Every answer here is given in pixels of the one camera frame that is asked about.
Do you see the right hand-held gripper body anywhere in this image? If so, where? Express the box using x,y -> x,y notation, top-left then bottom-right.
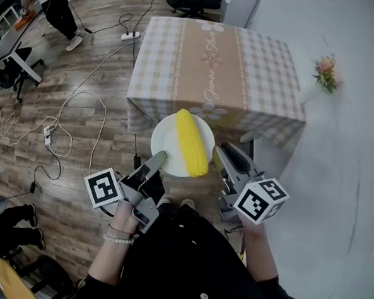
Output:
216,168 -> 291,228

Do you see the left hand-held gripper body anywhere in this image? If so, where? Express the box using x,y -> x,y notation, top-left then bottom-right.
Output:
80,161 -> 168,235

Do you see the white round plate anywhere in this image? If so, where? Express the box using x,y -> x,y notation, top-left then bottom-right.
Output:
148,112 -> 218,180

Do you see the yellow corn cob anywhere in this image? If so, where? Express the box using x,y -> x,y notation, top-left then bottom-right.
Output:
172,108 -> 213,180

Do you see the person's right forearm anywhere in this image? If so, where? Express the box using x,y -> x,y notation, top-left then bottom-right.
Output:
238,216 -> 282,285

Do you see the person's left forearm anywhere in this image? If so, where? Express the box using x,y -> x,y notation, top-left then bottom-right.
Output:
86,226 -> 136,289

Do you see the person's left hand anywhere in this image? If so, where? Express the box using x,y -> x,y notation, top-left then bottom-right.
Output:
110,200 -> 141,236

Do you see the white power strip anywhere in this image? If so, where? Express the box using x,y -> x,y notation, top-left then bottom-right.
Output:
120,30 -> 142,43
42,124 -> 56,147

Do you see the white vase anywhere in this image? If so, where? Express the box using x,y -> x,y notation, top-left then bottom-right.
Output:
298,82 -> 325,107

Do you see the table with checked tablecloth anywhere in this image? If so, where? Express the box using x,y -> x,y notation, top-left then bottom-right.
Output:
123,13 -> 313,151

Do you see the person's black clothing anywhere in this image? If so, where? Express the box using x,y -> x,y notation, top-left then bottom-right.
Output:
76,196 -> 325,299

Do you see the black chair base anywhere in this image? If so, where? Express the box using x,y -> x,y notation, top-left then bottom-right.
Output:
6,250 -> 78,299

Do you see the pink flower bouquet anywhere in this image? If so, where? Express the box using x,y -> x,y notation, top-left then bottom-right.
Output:
310,52 -> 344,95

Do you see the white cabinet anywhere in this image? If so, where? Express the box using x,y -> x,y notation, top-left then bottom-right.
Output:
222,0 -> 264,30

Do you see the white desk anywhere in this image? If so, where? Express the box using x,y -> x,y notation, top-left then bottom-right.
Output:
0,0 -> 64,85

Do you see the orange box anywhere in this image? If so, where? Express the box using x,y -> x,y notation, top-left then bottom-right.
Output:
13,8 -> 36,30

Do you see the black cable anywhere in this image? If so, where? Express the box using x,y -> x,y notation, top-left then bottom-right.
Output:
64,0 -> 167,40
33,142 -> 64,188

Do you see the white bead bracelet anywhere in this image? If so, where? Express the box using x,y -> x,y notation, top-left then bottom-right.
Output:
102,223 -> 136,246

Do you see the thin white cable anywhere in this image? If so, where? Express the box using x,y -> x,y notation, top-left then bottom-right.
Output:
0,108 -> 76,159

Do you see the long white cable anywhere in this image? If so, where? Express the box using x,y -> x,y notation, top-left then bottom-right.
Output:
54,33 -> 141,179

